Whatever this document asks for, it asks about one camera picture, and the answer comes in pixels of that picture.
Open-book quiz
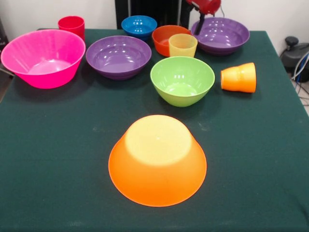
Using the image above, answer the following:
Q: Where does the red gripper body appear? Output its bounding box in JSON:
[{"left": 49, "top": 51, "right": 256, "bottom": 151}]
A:
[{"left": 185, "top": 0, "right": 222, "bottom": 15}]

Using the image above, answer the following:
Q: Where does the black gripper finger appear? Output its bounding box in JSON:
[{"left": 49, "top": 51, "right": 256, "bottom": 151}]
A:
[{"left": 194, "top": 14, "right": 206, "bottom": 36}]

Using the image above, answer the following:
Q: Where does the purple bowl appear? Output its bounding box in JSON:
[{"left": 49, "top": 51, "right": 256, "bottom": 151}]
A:
[
  {"left": 85, "top": 35, "right": 152, "bottom": 81},
  {"left": 191, "top": 17, "right": 251, "bottom": 57}
]

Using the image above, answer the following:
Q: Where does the yellow cup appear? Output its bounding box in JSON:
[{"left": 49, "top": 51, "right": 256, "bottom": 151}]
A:
[{"left": 169, "top": 33, "right": 198, "bottom": 58}]

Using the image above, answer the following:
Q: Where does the large orange bowl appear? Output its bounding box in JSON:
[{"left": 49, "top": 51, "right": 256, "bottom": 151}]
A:
[{"left": 108, "top": 115, "right": 208, "bottom": 207}]

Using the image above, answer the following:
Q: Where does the small orange bowl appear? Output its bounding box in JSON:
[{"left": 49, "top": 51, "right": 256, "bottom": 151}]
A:
[{"left": 152, "top": 25, "right": 193, "bottom": 57}]

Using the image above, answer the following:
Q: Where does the blue bowl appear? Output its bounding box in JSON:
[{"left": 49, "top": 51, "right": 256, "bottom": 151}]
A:
[{"left": 121, "top": 15, "right": 158, "bottom": 41}]

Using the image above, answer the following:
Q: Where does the orange cup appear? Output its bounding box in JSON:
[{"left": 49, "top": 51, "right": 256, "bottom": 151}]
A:
[{"left": 221, "top": 62, "right": 257, "bottom": 93}]

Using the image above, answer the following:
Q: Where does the green bowl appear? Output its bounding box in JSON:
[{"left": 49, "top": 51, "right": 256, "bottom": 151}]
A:
[{"left": 150, "top": 56, "right": 215, "bottom": 107}]

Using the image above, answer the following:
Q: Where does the red cup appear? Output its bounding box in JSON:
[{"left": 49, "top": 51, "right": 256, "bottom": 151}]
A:
[{"left": 57, "top": 15, "right": 85, "bottom": 41}]

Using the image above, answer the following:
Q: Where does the large pink bowl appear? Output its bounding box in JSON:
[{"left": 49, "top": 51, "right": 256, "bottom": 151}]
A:
[{"left": 0, "top": 29, "right": 86, "bottom": 89}]

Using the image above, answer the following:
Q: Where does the dark green table cloth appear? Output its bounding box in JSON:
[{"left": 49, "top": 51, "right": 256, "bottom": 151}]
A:
[{"left": 0, "top": 28, "right": 309, "bottom": 232}]

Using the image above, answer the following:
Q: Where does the tangle of floor cables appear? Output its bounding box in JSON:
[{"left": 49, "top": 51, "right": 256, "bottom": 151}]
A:
[{"left": 291, "top": 52, "right": 309, "bottom": 107}]

